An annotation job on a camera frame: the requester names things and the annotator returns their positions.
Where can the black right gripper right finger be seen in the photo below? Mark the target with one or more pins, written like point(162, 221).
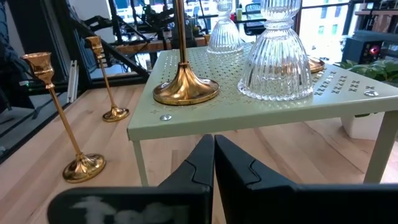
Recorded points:
point(236, 180)

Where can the large-based tall brass candlestick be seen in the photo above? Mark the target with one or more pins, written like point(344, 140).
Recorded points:
point(186, 87)

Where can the black office chair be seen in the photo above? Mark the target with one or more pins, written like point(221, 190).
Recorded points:
point(255, 18)

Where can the pale green perforated metal shelf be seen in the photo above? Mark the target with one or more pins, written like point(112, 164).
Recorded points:
point(217, 115)

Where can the white metal profile strip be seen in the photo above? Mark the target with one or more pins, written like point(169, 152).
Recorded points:
point(72, 81)

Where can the black diagonal frame strut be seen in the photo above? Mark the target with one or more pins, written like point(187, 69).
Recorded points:
point(124, 54)

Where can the clear ribbed glass candle holder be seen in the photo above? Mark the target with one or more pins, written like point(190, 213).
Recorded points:
point(224, 34)
point(276, 62)

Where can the black box with red light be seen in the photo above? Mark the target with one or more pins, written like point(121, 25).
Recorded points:
point(357, 49)

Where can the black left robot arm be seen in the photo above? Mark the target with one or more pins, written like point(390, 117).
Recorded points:
point(152, 17)

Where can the medium slim brass candlestick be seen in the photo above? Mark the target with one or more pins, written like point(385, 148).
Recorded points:
point(317, 65)

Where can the person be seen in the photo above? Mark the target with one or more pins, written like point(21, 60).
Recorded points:
point(7, 62)

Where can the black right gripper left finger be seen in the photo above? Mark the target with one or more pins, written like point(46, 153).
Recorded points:
point(199, 168)

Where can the green plant in white pot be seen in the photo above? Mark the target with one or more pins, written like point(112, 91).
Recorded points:
point(373, 70)

